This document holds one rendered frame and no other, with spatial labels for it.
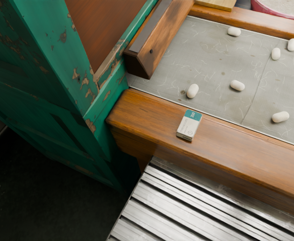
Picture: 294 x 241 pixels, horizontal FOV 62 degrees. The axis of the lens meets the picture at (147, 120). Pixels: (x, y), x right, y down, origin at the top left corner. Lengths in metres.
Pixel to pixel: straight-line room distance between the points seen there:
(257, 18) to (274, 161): 0.41
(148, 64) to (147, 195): 0.29
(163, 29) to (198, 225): 0.44
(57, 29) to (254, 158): 0.41
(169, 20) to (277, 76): 0.30
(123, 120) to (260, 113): 0.31
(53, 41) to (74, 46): 0.05
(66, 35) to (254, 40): 0.52
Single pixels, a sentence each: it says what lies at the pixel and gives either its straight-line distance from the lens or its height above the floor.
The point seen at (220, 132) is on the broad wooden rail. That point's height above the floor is 0.76.
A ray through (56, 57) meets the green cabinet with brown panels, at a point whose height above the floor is 0.99.
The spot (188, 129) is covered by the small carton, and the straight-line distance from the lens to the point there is 0.50.
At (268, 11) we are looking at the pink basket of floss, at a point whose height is 0.76.
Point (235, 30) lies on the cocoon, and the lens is 0.74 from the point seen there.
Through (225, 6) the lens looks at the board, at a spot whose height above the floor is 0.78.
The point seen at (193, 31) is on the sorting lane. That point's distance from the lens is 0.75.
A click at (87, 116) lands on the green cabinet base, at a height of 0.83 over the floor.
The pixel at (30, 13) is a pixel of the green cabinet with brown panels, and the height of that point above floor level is 1.06.
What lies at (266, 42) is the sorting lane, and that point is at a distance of 0.75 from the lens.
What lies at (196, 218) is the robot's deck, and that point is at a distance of 0.57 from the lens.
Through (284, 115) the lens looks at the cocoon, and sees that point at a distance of 0.60.
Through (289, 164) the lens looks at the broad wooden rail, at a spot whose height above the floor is 0.76.
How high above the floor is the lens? 1.23
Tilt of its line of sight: 61 degrees down
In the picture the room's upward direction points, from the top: 8 degrees counter-clockwise
